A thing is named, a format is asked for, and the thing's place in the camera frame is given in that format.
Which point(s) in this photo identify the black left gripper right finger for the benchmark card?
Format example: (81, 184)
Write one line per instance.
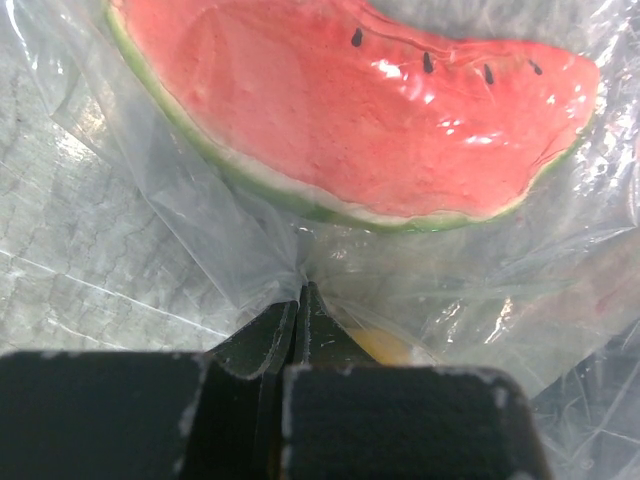
(346, 416)

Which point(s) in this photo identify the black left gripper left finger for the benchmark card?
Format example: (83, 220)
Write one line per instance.
(148, 415)

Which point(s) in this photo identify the yellow fake lemon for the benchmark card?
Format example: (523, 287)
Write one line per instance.
(383, 346)

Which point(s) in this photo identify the clear zip top bag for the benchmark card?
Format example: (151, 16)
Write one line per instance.
(113, 236)

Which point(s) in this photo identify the fake watermelon slice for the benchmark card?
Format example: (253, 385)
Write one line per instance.
(344, 115)

